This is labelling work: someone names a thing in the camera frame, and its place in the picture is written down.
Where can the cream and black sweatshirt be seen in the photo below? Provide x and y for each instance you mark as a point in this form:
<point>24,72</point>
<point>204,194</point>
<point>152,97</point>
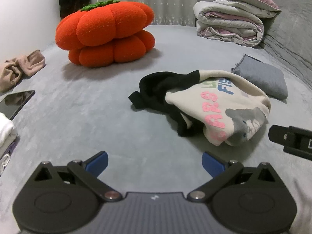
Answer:
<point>195,102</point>

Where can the crumpled beige cloth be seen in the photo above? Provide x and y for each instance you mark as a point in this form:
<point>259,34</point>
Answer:
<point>24,68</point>

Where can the folded grey pink quilt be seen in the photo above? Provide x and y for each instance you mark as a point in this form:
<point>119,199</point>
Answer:
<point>226,24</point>

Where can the grey star curtain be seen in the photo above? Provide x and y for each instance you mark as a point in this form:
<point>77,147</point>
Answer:
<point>158,0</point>

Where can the grey bed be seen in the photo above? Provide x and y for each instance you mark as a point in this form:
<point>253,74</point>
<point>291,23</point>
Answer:
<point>97,114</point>

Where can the folded grey cloth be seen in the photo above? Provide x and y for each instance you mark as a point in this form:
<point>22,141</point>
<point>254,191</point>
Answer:
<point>263,78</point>

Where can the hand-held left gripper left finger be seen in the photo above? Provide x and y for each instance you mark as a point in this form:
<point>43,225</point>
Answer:
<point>97,163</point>

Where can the folded white clothes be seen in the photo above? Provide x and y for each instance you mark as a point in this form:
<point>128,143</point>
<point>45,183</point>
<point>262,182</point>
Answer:
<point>6,131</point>

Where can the black tablet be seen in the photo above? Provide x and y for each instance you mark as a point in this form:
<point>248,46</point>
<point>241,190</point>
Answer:
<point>14,103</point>

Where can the grey quilted bed cover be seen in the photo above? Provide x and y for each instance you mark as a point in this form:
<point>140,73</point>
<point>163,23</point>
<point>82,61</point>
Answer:
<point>292,29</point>

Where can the purple printed cloth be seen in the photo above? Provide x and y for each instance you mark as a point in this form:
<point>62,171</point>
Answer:
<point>6,158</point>

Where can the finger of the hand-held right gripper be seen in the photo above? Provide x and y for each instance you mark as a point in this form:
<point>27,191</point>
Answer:
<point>277,135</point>

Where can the orange pumpkin plush pillow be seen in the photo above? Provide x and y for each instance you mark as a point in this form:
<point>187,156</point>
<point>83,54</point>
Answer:
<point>104,29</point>

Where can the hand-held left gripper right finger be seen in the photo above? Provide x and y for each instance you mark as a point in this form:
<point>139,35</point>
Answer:
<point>213,164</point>

